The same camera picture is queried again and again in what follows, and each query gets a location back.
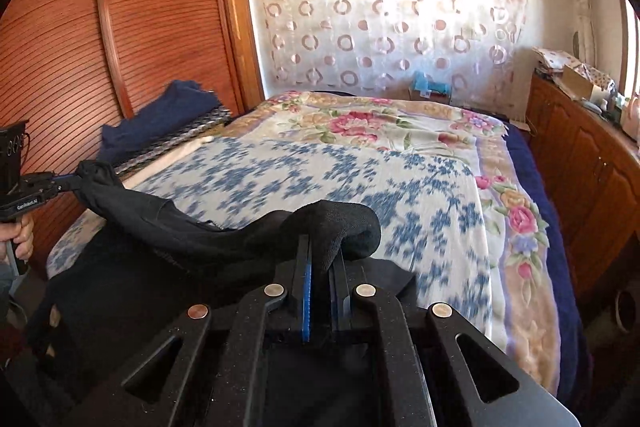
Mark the black t-shirt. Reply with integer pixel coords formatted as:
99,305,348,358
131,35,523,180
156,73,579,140
21,160,416,426

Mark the person's left hand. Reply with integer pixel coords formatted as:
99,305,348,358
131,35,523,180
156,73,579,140
0,213,34,265

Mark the blue floral white bedsheet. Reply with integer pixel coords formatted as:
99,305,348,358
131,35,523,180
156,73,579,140
46,135,494,338

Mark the black white circle-patterned folded garment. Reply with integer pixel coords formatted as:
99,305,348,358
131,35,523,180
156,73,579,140
112,106,233,176

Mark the pink rose floral blanket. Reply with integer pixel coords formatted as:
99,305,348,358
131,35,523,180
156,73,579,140
221,91,561,391

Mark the navy blue folded garment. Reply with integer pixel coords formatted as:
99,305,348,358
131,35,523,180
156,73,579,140
96,80,222,166

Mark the blue toy on box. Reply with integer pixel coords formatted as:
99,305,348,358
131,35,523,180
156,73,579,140
409,70,451,104

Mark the wooden louvered wardrobe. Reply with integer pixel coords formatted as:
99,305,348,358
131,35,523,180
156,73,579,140
0,0,265,275

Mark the navy blue bed blanket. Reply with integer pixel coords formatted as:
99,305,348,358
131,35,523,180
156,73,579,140
506,124,591,409

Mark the circle-patterned sheer curtain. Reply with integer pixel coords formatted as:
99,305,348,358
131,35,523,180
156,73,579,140
254,0,528,110

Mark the long wooden sideboard cabinet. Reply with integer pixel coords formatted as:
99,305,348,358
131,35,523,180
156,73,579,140
526,75,639,303

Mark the cardboard box on sideboard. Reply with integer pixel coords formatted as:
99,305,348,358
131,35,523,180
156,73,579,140
558,66,593,101

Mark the pink bottle on sideboard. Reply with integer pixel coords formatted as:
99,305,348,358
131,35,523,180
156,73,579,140
620,93,640,141

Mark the window with wooden frame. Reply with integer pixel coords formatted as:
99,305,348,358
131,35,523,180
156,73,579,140
618,0,639,98

